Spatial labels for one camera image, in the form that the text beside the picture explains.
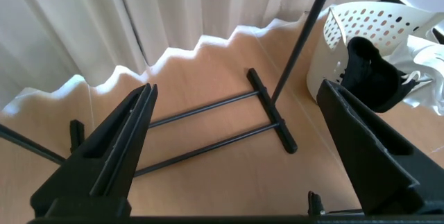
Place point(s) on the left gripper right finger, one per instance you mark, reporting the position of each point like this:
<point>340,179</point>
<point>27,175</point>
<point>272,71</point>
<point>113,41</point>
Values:
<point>374,168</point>

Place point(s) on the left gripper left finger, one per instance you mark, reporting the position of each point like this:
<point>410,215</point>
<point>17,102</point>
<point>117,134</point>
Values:
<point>69,186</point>

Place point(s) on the black shorts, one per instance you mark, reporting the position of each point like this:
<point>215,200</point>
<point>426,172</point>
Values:
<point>371,75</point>

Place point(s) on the black clothes rack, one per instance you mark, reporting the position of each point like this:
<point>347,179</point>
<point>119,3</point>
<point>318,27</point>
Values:
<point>272,109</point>

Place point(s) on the white laundry basket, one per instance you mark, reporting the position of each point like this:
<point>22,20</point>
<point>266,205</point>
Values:
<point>367,19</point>

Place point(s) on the white garment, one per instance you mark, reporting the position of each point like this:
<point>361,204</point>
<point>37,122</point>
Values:
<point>426,61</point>

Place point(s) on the beige curtain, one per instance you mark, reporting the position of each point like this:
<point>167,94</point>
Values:
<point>69,26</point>

